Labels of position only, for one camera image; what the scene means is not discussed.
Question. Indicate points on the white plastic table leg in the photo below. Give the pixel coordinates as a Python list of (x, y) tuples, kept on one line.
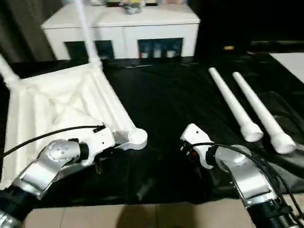
[(261, 111), (232, 102), (86, 33), (7, 70)]

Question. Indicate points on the white plastic table top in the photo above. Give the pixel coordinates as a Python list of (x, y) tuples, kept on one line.
[(66, 99)]

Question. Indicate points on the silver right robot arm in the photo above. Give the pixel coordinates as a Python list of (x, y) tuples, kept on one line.
[(247, 175)]

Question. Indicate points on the black mat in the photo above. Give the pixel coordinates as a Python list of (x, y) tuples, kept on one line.
[(166, 107)]

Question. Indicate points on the small yellow object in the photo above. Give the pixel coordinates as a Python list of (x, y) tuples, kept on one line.
[(229, 47)]

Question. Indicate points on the white flat board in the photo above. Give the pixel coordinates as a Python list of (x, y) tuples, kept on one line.
[(291, 66)]

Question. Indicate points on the white cabinet with glass doors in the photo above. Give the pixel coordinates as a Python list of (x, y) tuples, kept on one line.
[(142, 26)]

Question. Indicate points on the grey curtain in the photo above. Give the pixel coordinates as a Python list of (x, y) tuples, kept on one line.
[(21, 28)]

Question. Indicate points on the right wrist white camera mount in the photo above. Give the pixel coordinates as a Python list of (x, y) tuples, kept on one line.
[(197, 137)]

